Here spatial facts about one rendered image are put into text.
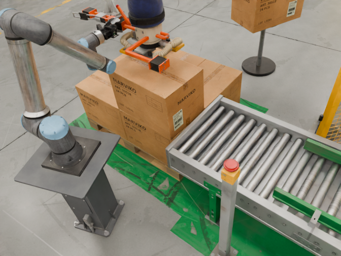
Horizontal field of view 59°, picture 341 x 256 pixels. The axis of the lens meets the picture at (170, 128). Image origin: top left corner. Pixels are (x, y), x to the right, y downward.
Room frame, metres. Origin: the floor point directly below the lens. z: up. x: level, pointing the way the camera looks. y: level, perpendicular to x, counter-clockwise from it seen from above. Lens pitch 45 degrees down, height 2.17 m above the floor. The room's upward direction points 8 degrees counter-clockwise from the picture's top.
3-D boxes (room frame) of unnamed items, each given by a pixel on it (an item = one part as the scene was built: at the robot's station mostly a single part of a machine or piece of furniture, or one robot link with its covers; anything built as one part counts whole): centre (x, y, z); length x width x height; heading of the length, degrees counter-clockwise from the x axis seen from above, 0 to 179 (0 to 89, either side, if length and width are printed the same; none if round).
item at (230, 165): (0.83, -0.26, 1.02); 0.07 x 0.07 x 0.04
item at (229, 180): (0.83, -0.26, 0.50); 0.07 x 0.07 x 1.00; 45
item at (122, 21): (1.99, 0.23, 1.24); 0.10 x 0.08 x 0.06; 136
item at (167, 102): (1.84, 0.06, 0.74); 0.60 x 0.40 x 0.40; 42
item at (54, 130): (1.28, 0.67, 0.96); 0.17 x 0.15 x 0.18; 49
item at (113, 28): (1.89, 0.33, 1.24); 0.12 x 0.09 x 0.08; 136
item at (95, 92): (2.27, 0.06, 0.34); 1.20 x 1.00 x 0.40; 45
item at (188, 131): (1.59, -0.20, 0.58); 0.70 x 0.03 x 0.06; 135
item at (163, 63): (1.42, 0.02, 1.24); 0.09 x 0.08 x 0.05; 136
